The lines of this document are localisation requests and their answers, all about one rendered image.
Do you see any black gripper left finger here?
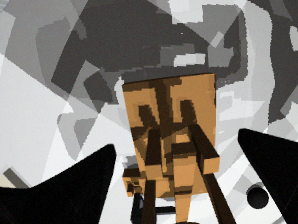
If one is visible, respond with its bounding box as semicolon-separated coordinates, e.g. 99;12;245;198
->
0;144;117;224

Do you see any black ball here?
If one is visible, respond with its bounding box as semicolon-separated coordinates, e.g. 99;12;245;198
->
246;188;269;209

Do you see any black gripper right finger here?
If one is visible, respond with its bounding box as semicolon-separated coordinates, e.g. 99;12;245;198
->
238;128;298;224

